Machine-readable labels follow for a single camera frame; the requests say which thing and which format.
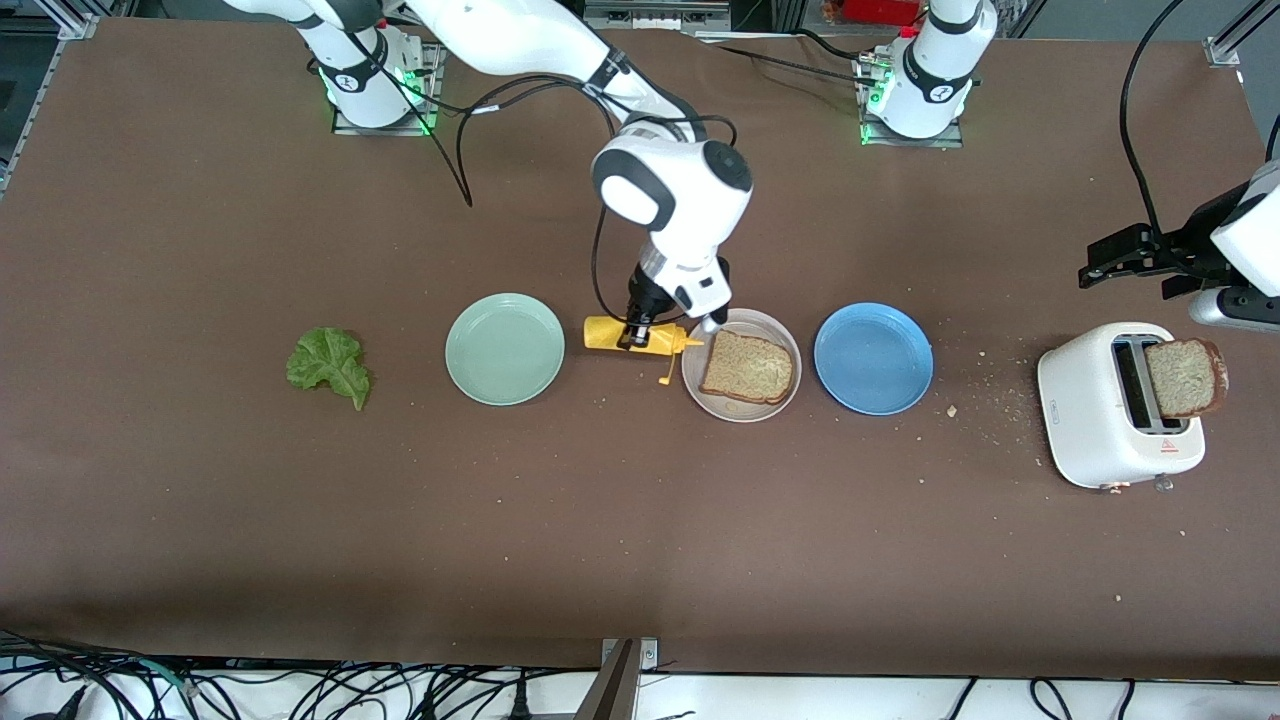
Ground yellow mustard squeeze bottle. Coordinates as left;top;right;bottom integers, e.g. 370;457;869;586
584;316;705;387

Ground brown bread slice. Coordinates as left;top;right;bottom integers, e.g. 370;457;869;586
1144;339;1229;420
698;328;796;406

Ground green lettuce leaf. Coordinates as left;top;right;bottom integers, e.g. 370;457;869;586
286;327;372;412

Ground mint green plate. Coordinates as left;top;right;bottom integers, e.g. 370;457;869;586
445;292;566;407

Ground beige plate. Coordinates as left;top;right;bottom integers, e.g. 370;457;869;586
681;308;803;424

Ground blue plate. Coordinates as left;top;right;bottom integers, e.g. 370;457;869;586
813;302;935;416

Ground white toaster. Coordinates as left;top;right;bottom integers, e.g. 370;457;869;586
1037;321;1207;495

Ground grey metal box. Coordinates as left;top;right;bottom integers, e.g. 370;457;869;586
585;0;731;31

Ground red box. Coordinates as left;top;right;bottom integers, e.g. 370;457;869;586
845;0;921;26

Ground grey metal strut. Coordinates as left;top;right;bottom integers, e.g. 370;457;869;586
573;640;642;720

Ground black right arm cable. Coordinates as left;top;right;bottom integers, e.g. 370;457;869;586
310;30;738;323

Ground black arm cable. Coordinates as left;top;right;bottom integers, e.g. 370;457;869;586
310;30;738;323
1117;0;1280;241

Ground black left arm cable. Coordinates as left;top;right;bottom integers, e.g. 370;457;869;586
1117;0;1280;241

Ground aluminium frame profile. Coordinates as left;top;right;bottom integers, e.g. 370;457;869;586
0;14;98;196
1203;0;1280;69

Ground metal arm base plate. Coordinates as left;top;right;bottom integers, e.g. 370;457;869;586
332;42;444;137
858;55;966;149

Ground black base cable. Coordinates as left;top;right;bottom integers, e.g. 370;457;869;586
700;28;871;83

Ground small metal table bracket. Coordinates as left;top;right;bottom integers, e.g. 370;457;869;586
600;637;660;673

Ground tangled black floor cables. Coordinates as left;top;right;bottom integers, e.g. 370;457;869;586
0;628;601;720

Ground teal cable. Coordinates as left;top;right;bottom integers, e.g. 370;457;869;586
120;655;196;696

